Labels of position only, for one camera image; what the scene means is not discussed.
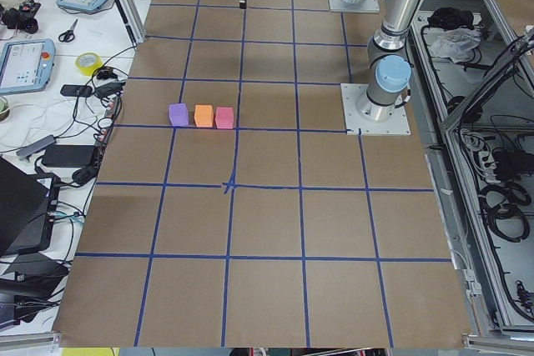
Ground purple foam cube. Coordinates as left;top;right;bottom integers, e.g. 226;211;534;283
169;103;189;127

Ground black power adapter brick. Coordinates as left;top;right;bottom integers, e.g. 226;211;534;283
42;144;94;168

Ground blue teach pendant near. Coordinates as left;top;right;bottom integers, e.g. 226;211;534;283
1;38;56;95

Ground crumpled white cloth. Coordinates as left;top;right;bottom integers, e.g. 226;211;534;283
429;28;481;63

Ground orange foam cube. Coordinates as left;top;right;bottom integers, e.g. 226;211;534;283
194;104;214;128

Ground black handled scissors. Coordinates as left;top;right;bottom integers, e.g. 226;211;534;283
58;19;78;43

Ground red foam cube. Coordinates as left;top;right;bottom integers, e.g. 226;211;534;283
215;107;234;129

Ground yellow tape roll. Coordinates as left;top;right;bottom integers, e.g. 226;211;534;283
75;52;103;77

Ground black power strip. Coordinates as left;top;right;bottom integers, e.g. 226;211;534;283
94;96;122;153

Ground black laptop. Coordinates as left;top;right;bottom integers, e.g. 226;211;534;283
1;159;59;256

